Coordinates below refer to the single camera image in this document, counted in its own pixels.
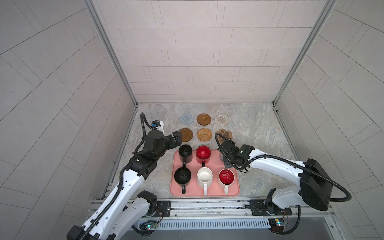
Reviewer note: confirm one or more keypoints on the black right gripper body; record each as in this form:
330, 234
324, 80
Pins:
229, 162

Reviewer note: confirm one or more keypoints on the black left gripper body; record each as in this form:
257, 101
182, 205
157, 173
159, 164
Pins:
164, 145

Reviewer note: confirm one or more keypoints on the dark wooden round coaster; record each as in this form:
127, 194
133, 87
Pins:
187, 134

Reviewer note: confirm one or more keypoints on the blue-grey woven round coaster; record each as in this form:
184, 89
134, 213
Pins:
186, 118

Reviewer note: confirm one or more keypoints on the cork paw print coaster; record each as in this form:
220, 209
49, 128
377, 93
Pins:
226, 134

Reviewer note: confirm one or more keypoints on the woven rattan round coaster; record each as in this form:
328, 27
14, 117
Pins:
204, 135

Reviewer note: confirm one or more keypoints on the black mug red inside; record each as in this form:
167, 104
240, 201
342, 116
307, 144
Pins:
203, 155

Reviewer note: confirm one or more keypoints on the multicolour woven round coaster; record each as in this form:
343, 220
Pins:
221, 120

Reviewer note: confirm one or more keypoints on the blue mug yellow inside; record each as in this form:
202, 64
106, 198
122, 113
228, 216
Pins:
222, 157

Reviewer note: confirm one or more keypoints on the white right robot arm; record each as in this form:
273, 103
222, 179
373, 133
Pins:
311, 184

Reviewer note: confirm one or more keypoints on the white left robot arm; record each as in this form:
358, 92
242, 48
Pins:
113, 219

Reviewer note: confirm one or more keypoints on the white mug red inside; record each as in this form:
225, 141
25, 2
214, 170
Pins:
225, 179

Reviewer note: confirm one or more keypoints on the black mug front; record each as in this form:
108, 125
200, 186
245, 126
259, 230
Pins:
182, 177

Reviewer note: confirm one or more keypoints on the right circuit board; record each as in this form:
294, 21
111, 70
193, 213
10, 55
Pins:
278, 225

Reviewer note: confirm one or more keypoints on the circuit board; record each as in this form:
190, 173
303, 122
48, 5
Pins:
149, 226
278, 225

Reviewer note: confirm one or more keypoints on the left circuit board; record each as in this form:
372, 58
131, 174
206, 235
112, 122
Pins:
149, 226

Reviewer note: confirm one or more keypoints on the metal corner profile left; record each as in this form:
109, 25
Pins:
90, 7

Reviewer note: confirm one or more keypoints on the metal corner profile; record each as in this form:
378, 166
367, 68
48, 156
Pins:
324, 14
90, 7

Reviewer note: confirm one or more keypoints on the metal corner profile right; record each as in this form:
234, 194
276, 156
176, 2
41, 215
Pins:
324, 14

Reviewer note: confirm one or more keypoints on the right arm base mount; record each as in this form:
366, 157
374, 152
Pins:
267, 207

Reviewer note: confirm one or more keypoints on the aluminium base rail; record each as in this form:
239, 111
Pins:
225, 214

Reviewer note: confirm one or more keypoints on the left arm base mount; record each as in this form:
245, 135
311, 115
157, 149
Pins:
156, 208

